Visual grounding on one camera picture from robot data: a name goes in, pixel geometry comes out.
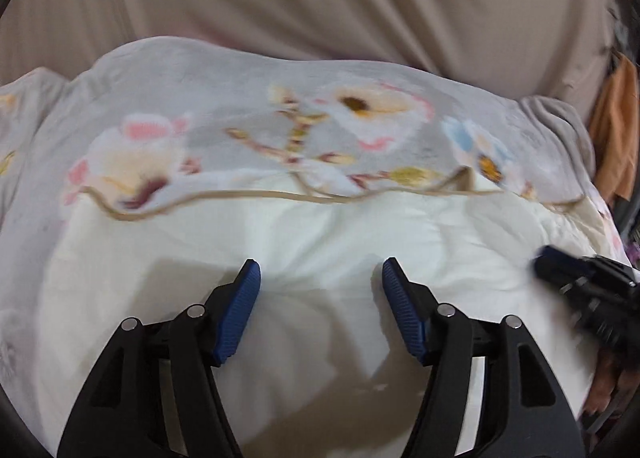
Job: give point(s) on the grey floral blanket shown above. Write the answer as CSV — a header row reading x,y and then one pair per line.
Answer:
x,y
225,103

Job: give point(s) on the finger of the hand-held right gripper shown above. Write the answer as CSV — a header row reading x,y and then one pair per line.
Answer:
x,y
560,265
600,313

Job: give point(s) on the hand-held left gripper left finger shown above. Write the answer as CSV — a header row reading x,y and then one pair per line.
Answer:
x,y
239,310

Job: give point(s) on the orange cloth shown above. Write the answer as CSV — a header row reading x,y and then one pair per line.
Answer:
x,y
617,128

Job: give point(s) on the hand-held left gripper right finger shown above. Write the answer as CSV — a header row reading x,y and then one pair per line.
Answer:
x,y
402,310

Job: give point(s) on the cream quilted jacket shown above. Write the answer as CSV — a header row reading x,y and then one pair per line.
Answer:
x,y
325,238

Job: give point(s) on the person's right hand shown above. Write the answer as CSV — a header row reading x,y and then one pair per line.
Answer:
x,y
605,378

